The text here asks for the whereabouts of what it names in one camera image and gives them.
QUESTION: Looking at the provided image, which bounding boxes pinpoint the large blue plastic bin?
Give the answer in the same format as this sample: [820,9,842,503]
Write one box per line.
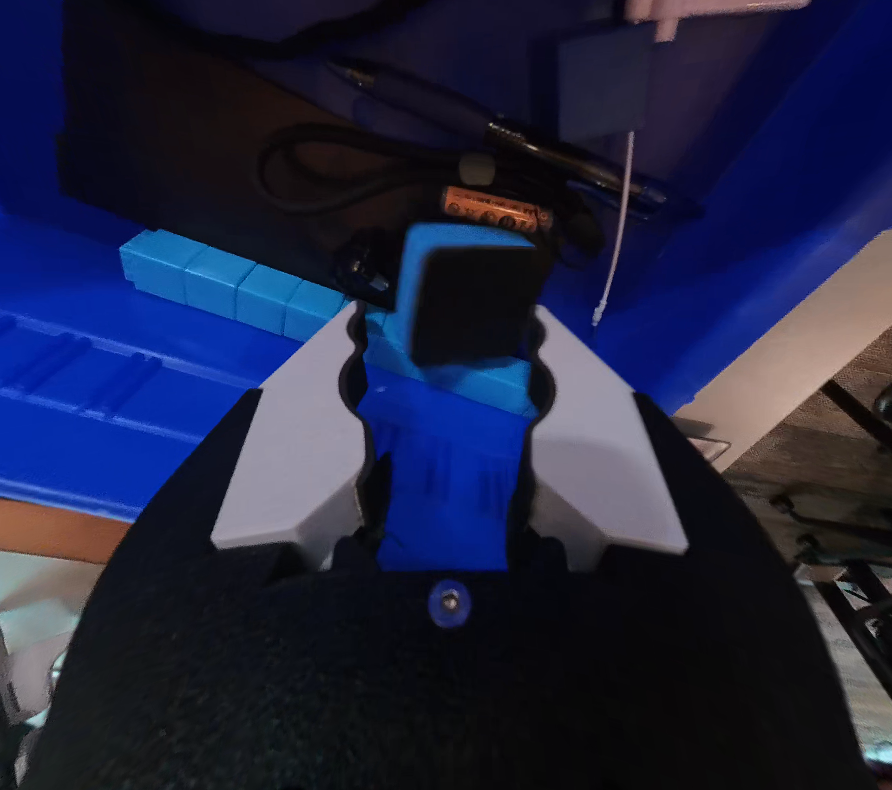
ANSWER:
[0,0,892,571]

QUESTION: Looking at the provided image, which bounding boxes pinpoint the light blue cube bar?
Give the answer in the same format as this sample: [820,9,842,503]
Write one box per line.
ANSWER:
[118,231,539,418]

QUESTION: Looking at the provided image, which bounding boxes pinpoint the blue eraser black felt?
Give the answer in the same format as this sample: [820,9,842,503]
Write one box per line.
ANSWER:
[396,222,548,367]

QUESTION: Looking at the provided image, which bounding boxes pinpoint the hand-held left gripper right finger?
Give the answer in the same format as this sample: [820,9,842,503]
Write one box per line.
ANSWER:
[514,305,691,573]

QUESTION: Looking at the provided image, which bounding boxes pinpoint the black pen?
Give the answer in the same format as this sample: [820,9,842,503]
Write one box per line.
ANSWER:
[328,59,670,209]

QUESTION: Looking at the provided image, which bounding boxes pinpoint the dark brown board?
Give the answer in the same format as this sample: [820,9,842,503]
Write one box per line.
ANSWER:
[56,0,447,289]

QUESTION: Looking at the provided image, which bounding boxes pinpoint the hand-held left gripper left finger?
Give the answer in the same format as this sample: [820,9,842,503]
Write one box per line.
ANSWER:
[211,301,384,571]

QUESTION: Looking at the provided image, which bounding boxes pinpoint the orange battery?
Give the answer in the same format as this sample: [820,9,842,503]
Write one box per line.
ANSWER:
[439,185,553,238]

